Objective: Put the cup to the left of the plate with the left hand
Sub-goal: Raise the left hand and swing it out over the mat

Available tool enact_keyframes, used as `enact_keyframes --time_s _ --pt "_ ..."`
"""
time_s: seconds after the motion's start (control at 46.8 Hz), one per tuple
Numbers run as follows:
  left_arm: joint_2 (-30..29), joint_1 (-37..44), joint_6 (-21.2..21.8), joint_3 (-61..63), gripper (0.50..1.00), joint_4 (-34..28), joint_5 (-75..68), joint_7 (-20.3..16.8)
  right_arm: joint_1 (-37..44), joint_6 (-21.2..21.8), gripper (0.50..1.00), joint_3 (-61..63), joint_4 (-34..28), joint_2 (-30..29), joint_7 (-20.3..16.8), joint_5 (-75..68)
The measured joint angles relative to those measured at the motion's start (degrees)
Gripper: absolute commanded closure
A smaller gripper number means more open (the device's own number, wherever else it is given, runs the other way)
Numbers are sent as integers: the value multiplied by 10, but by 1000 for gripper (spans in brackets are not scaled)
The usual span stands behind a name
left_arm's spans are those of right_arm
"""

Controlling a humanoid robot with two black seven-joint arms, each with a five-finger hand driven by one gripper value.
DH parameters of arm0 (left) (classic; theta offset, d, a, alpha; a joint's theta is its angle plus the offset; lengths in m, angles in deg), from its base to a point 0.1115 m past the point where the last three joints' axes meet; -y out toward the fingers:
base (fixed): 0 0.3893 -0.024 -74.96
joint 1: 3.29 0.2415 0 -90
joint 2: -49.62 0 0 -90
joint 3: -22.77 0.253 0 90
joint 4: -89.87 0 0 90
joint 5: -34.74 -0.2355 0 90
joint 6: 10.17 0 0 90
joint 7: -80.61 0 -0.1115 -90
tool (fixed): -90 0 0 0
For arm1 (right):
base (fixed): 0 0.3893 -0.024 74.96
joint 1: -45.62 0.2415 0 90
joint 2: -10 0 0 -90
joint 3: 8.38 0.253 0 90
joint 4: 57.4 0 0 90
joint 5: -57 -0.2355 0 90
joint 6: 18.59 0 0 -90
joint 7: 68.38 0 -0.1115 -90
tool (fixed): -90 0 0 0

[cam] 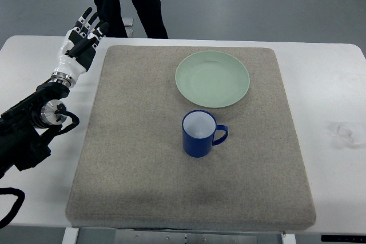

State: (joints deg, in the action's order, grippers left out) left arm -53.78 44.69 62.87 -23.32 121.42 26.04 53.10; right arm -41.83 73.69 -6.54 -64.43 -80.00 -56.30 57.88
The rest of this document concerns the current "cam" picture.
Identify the lower metal floor plate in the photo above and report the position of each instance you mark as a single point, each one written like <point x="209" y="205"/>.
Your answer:
<point x="129" y="33"/>

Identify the light green plate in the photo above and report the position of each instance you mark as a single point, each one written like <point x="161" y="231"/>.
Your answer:
<point x="212" y="79"/>

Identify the metal table frame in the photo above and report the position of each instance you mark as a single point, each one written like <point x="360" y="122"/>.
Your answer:
<point x="71" y="235"/>

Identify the black table control panel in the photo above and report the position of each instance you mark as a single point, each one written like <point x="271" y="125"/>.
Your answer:
<point x="344" y="238"/>

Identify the upper metal floor plate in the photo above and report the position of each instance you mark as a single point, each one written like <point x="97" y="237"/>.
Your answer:
<point x="128" y="22"/>

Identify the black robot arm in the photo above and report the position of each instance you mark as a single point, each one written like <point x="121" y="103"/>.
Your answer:
<point x="28" y="127"/>

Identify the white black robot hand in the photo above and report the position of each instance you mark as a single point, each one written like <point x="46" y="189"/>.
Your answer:
<point x="78" y="48"/>

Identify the metal floor plate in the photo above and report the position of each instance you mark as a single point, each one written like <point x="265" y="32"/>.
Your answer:
<point x="128" y="22"/>
<point x="129" y="33"/>

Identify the blue mug white inside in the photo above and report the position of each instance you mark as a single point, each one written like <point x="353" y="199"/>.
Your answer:
<point x="200" y="132"/>

